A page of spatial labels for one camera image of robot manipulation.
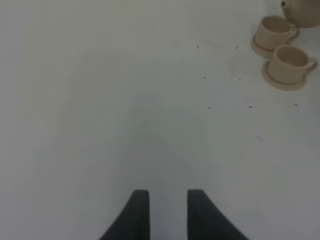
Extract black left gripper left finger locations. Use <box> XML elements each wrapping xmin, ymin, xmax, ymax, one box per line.
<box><xmin>100</xmin><ymin>189</ymin><xmax>151</xmax><ymax>240</ymax></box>

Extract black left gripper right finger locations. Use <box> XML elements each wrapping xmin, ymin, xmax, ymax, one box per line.
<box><xmin>187</xmin><ymin>189</ymin><xmax>247</xmax><ymax>240</ymax></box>

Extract beige teapot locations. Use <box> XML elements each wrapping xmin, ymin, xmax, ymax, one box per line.
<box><xmin>280</xmin><ymin>0</ymin><xmax>320</xmax><ymax>28</ymax></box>

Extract near beige saucer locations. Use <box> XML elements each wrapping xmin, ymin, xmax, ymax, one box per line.
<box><xmin>261</xmin><ymin>61</ymin><xmax>307</xmax><ymax>91</ymax></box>

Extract beige saucer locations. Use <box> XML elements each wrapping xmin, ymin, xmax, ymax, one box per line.
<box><xmin>250</xmin><ymin>33</ymin><xmax>292</xmax><ymax>58</ymax></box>
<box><xmin>261</xmin><ymin>61</ymin><xmax>307</xmax><ymax>91</ymax></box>

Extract near beige teacup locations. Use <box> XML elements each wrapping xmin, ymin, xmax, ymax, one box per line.
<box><xmin>267</xmin><ymin>45</ymin><xmax>319</xmax><ymax>85</ymax></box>

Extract beige teacup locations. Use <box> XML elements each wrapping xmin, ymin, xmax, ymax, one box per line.
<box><xmin>253</xmin><ymin>15</ymin><xmax>301</xmax><ymax>51</ymax></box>
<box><xmin>267</xmin><ymin>45</ymin><xmax>319</xmax><ymax>85</ymax></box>

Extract far beige saucer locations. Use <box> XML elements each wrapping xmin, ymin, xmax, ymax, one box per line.
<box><xmin>250</xmin><ymin>33</ymin><xmax>292</xmax><ymax>58</ymax></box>

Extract far beige teacup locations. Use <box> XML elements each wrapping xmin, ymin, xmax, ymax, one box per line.
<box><xmin>253</xmin><ymin>15</ymin><xmax>301</xmax><ymax>51</ymax></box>

